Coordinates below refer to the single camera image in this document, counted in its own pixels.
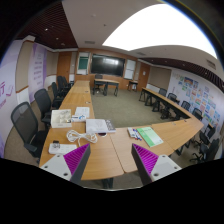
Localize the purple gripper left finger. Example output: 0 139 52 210
41 144 91 185

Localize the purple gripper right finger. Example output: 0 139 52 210
131 144 181 185

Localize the white charger plug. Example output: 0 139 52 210
52 141 60 149

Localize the white power strip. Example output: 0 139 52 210
48 143 77 154

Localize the green booklet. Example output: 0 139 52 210
137 127 163 147

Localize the markers pack on table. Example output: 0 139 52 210
127 127 142 140

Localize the white closed laptop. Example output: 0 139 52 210
86 119 108 133

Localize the small white blue box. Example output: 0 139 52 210
71 115 86 122

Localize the white box with clear lid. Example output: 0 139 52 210
51 109 72 128

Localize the white paper sheet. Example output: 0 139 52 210
75 107 90 117

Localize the right row long table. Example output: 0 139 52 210
139 88 192 119

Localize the black office chair far right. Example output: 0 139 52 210
190 138 220 163

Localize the black office chair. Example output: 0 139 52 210
34 88 52 129
190 138 220 163
51 82 64 103
11 102 48 158

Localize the black office chair near left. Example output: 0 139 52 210
11 102 48 158

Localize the front lectern desk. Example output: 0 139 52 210
93 79 119 96

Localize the white coiled charger cable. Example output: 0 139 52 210
66 129 99 147

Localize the large wall display screen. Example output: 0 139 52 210
91 54 125 77

